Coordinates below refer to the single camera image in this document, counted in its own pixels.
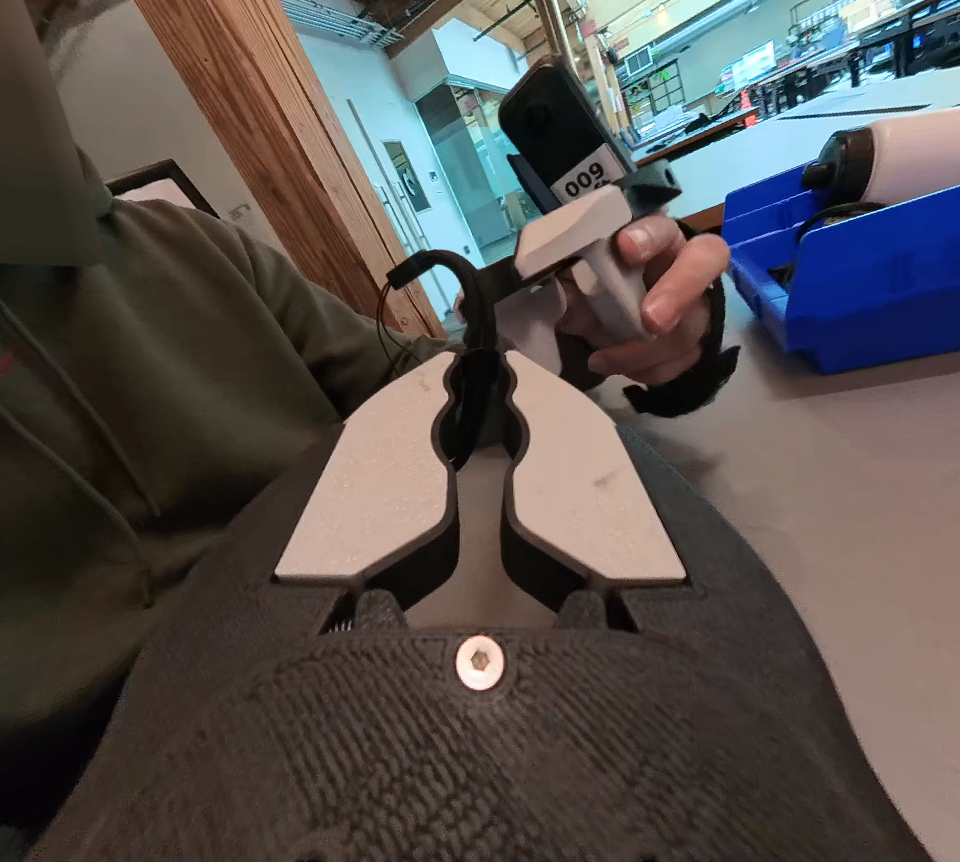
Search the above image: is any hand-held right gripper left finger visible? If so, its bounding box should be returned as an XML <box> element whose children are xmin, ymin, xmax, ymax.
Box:
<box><xmin>273</xmin><ymin>350</ymin><xmax>460</xmax><ymax>593</ymax></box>

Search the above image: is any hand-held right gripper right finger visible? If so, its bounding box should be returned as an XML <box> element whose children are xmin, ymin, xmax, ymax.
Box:
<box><xmin>498</xmin><ymin>349</ymin><xmax>689</xmax><ymax>613</ymax></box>

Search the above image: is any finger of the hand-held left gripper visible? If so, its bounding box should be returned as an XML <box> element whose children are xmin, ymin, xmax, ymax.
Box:
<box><xmin>491</xmin><ymin>284</ymin><xmax>571</xmax><ymax>377</ymax></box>
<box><xmin>514</xmin><ymin>185</ymin><xmax>654</xmax><ymax>345</ymax></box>

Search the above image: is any black item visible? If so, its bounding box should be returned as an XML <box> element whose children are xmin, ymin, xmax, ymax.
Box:
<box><xmin>377</xmin><ymin>250</ymin><xmax>502</xmax><ymax>469</ymax></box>

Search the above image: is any blue plastic bin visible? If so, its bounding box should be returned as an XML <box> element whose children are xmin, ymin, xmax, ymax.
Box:
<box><xmin>720</xmin><ymin>160</ymin><xmax>960</xmax><ymax>377</ymax></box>

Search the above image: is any person's left forearm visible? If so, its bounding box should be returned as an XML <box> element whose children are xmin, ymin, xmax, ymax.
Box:
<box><xmin>225</xmin><ymin>224</ymin><xmax>470</xmax><ymax>431</ymax></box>

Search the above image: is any white cylinder black cap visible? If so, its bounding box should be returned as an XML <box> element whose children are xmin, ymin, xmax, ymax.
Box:
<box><xmin>801</xmin><ymin>108</ymin><xmax>960</xmax><ymax>209</ymax></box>

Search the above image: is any wide wooden pillar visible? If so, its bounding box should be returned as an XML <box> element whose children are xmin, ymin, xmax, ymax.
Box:
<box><xmin>75</xmin><ymin>0</ymin><xmax>449</xmax><ymax>341</ymax></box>

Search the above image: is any dark logo wall panel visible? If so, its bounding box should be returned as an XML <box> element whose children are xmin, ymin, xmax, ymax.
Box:
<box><xmin>382</xmin><ymin>140</ymin><xmax>434</xmax><ymax>215</ymax></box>

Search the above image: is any framed wall poster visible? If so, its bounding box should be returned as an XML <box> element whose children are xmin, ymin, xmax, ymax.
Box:
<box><xmin>105</xmin><ymin>159</ymin><xmax>222</xmax><ymax>219</ymax></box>

